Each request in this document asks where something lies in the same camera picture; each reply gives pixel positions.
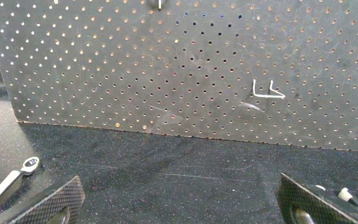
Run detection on wide loop metal hook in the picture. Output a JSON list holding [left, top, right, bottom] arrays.
[[252, 78, 287, 100]]

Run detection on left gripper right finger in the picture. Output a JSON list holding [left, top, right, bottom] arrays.
[[277, 172, 358, 224]]

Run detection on wrench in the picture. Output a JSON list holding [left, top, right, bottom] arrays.
[[0, 156, 41, 218]]

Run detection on black pegboard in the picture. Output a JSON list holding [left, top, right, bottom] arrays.
[[0, 0, 358, 153]]

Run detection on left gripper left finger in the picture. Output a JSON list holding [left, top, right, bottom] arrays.
[[0, 175, 86, 224]]

